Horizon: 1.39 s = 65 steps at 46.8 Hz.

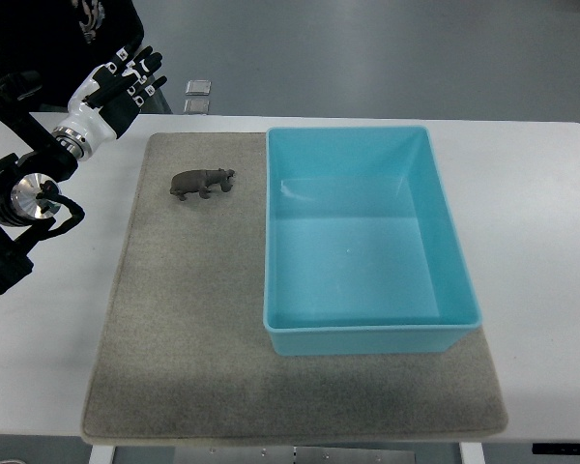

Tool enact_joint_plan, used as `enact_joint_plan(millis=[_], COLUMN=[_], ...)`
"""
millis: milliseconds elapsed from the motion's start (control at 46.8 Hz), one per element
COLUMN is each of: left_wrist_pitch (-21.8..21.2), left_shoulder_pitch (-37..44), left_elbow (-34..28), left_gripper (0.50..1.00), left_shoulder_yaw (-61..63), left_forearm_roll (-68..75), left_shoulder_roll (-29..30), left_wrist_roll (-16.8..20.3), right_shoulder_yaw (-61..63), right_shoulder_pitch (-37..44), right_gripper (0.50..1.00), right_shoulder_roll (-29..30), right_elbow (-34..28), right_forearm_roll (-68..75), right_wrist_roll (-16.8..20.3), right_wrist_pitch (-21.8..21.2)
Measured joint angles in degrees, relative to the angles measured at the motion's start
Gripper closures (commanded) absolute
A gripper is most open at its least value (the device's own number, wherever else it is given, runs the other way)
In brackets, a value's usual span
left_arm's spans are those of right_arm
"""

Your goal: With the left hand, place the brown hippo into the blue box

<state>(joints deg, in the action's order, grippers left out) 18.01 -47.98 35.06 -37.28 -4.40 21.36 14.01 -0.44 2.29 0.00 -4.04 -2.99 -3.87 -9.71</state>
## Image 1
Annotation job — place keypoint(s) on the metal floor plate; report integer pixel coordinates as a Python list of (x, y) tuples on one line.
[(198, 87), (196, 106)]

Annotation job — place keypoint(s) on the black white robotic hand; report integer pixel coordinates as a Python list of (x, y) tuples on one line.
[(114, 93)]

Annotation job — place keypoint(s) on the blue plastic box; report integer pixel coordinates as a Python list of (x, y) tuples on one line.
[(362, 256)]

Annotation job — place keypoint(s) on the black table control panel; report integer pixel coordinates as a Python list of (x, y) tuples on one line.
[(572, 449)]

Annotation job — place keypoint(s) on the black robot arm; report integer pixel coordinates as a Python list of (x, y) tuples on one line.
[(32, 206)]

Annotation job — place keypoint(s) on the brown toy hippo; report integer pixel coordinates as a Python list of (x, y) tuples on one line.
[(200, 181)]

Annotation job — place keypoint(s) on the upper metal floor plate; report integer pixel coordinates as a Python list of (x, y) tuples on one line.
[(198, 87)]

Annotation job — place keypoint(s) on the grey felt mat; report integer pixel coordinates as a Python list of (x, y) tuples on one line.
[(184, 354)]

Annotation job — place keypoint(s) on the lower metal floor plate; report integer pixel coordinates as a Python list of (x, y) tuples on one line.
[(196, 106)]

